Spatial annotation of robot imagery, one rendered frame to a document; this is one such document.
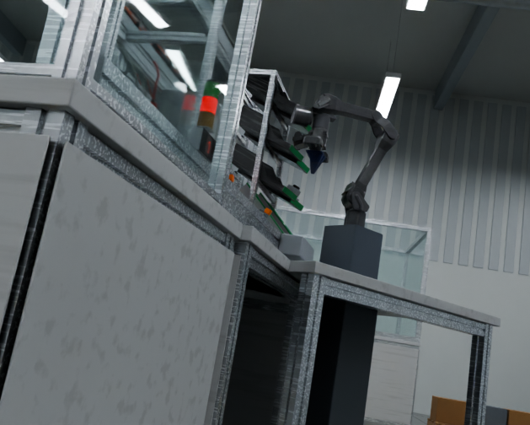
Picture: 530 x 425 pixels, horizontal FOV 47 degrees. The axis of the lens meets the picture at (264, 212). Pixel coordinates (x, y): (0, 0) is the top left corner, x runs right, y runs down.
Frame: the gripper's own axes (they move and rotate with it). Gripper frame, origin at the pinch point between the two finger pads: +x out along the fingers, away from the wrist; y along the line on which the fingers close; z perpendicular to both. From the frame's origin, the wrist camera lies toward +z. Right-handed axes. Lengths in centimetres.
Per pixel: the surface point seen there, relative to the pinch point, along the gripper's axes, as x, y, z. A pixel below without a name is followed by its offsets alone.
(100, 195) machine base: 49, 133, -5
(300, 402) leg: 73, 42, -15
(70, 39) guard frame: 34, 139, 0
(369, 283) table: 41, 30, -26
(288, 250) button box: 34.2, 23.8, -1.9
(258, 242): 42, 74, -7
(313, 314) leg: 52, 41, -15
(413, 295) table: 40, 14, -38
